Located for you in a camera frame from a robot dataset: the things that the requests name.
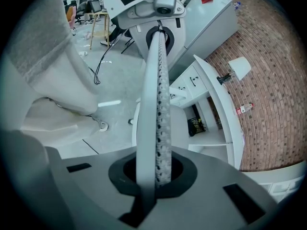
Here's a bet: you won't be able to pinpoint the white grey chair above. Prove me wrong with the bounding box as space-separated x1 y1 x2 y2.
128 29 191 191

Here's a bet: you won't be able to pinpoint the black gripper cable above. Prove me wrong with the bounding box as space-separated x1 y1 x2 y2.
93 32 125 85

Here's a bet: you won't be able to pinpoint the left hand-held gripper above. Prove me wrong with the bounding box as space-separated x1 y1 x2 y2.
97 0 187 71

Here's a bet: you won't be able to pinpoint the grey refrigerator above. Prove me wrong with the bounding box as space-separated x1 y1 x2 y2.
167 0 239 74

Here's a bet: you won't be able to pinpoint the light wooden stool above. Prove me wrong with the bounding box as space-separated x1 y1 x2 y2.
86 11 113 50

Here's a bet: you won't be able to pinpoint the pink office chair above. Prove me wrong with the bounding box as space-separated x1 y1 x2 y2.
68 10 77 31

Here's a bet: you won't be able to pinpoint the white desk with drawers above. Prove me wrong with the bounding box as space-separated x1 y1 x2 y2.
169 54 245 171

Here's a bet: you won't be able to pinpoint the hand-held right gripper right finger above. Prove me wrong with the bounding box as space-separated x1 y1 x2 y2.
155 152 198 199

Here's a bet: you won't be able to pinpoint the person's torso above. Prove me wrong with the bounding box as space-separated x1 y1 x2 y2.
8 0 72 83

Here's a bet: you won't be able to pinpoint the red label plastic bottle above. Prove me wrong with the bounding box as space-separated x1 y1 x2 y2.
236 103 254 115

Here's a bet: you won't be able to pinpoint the person's white shoe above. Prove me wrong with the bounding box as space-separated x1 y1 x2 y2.
92 115 110 132

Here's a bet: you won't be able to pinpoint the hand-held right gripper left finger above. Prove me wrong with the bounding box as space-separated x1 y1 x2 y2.
108 152 157 228

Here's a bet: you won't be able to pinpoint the black basket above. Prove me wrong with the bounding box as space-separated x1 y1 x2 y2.
187 117 207 137

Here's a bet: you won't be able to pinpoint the white shade table lamp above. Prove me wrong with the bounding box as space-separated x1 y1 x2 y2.
217 56 252 85

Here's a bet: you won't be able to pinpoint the person's beige trousers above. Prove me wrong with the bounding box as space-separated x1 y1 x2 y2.
20 41 100 145

